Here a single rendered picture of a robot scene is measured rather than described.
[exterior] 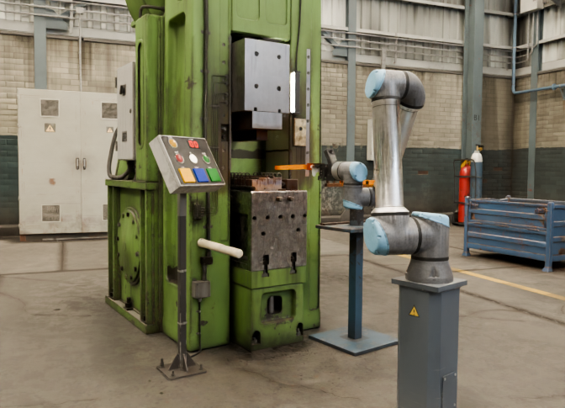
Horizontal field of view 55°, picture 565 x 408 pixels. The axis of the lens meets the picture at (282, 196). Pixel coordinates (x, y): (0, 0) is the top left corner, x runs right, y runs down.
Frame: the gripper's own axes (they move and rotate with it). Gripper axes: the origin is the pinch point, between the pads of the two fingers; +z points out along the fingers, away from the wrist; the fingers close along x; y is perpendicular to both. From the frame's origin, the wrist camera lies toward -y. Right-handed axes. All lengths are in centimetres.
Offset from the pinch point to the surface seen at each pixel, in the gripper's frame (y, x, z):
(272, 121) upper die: -24.5, 0.9, 42.2
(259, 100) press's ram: -36, -8, 42
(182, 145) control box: -8, -60, 28
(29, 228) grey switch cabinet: 99, -51, 587
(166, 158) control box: -2, -71, 20
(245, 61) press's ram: -56, -17, 43
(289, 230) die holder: 38, 10, 35
